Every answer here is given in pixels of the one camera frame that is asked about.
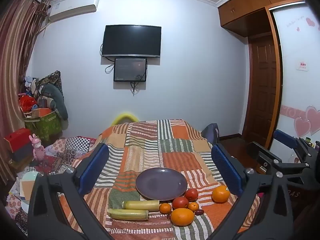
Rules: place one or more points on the large orange with sticker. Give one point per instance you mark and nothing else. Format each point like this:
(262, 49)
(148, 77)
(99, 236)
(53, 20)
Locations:
(221, 194)

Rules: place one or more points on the purple round plate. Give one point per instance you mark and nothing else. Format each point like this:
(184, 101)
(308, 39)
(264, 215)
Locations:
(161, 183)

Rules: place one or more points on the yellow corn cob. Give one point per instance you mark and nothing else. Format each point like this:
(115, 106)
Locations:
(141, 205)
(128, 214)

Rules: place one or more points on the striped patchwork blanket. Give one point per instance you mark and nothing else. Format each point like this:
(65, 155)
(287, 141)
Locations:
(155, 150)

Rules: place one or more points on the white air conditioner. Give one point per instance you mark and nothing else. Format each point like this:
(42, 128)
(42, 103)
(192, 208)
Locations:
(75, 7)

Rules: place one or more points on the brown wooden door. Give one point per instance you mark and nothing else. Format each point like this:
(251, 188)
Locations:
(262, 85)

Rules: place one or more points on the grey plush pillow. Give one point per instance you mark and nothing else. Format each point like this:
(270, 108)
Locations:
(57, 98)

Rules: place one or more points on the floral checkered quilt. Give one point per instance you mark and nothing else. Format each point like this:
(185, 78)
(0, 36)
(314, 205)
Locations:
(70, 147)

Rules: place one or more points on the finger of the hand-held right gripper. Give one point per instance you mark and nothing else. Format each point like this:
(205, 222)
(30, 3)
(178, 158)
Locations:
(285, 138)
(262, 153)

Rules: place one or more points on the small black wall monitor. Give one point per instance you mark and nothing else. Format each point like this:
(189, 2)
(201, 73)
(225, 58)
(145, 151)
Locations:
(130, 69)

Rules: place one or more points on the large plain orange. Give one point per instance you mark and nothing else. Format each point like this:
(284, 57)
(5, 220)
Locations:
(182, 217)

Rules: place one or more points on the black wall television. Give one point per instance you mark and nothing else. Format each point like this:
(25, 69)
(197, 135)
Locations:
(131, 40)

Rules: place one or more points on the stack of papers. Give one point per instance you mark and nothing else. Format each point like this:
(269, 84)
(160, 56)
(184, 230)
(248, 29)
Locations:
(26, 187)

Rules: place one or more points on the dark red date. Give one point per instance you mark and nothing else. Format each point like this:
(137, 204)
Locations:
(169, 216)
(199, 212)

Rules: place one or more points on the red gift box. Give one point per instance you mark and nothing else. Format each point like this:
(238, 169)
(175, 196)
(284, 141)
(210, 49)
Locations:
(17, 137)

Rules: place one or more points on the red tomato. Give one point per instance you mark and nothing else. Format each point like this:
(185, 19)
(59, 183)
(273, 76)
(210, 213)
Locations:
(180, 202)
(191, 195)

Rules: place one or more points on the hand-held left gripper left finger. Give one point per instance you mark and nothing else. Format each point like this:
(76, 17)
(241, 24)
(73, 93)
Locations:
(96, 165)

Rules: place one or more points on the striped brown curtain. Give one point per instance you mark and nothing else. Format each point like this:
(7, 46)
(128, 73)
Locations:
(12, 55)

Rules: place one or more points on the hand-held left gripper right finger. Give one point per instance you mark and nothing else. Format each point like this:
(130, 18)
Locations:
(225, 167)

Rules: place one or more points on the wooden wardrobe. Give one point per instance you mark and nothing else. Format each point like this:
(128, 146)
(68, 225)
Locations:
(247, 2)

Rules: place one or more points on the pink bunny toy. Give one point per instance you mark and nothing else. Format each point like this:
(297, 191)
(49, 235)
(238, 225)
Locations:
(38, 148)

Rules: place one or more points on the orange cardboard box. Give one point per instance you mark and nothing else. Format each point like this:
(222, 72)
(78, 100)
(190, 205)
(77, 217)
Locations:
(41, 111)

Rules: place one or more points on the dark patterned cushion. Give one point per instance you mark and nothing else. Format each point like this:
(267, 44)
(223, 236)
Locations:
(53, 80)

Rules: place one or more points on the red plastic bag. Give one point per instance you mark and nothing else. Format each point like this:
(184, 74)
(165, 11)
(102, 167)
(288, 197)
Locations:
(26, 103)

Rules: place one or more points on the small mandarin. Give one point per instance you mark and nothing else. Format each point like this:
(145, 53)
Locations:
(165, 208)
(193, 206)

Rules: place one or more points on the green storage box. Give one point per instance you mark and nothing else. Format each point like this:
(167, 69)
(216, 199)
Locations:
(46, 126)

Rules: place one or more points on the white heart-print sliding door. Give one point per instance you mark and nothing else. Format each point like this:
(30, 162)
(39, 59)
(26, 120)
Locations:
(297, 92)

